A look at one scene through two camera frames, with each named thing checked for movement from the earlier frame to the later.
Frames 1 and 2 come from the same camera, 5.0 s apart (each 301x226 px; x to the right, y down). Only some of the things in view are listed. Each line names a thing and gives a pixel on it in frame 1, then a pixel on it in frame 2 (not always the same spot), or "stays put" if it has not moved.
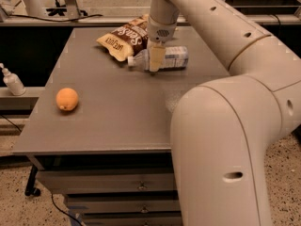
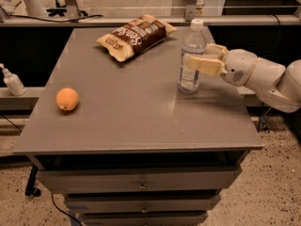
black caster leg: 30,188 stays put
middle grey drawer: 109,205 stays put
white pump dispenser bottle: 12,82 stays put
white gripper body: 161,32 to 239,67
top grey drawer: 62,182 stays put
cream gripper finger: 156,56 to 215,50
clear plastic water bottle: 175,57 to 194,44
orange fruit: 67,99 stays put
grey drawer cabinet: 101,130 stays put
